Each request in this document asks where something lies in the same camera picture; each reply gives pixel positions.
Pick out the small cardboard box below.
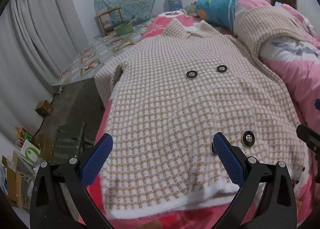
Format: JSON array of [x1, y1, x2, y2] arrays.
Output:
[[35, 100, 54, 117]]

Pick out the green folding stool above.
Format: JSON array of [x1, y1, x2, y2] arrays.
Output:
[[51, 122, 94, 165]]

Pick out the small patterned cloth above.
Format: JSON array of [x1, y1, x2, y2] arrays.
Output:
[[184, 4, 199, 16]]

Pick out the blue printed pillow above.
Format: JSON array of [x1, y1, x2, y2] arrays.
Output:
[[195, 0, 247, 36]]

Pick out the colourful gift bag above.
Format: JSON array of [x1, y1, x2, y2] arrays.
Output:
[[14, 127, 33, 145]]

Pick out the flattened cardboard pieces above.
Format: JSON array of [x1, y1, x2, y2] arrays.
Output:
[[0, 154, 35, 209]]

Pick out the pink white printed quilt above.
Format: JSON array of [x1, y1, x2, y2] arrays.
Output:
[[234, 0, 320, 184]]

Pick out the pink fleece bed blanket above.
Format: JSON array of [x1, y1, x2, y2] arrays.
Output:
[[94, 11, 320, 229]]

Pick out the white bag with green logo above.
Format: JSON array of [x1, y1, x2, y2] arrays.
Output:
[[16, 139, 42, 160]]

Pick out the table with patterned tablecloth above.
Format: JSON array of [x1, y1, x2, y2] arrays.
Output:
[[52, 18, 157, 87]]

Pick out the grey white curtain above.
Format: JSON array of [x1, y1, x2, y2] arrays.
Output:
[[0, 0, 85, 132]]

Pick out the beige white checked knit coat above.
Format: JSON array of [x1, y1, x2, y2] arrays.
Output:
[[94, 7, 312, 219]]

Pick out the blue water jug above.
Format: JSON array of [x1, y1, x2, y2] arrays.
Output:
[[166, 0, 183, 12]]

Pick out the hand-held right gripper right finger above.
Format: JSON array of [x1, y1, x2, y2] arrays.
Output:
[[212, 132, 297, 229]]

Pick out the wooden chair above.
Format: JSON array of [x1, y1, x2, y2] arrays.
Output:
[[96, 7, 124, 36]]

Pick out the green bowl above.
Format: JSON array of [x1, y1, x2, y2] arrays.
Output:
[[114, 18, 137, 36]]

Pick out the black plastic object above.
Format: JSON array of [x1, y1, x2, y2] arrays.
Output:
[[296, 124, 320, 155]]

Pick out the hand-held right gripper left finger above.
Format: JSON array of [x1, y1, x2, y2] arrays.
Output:
[[30, 133, 118, 229]]

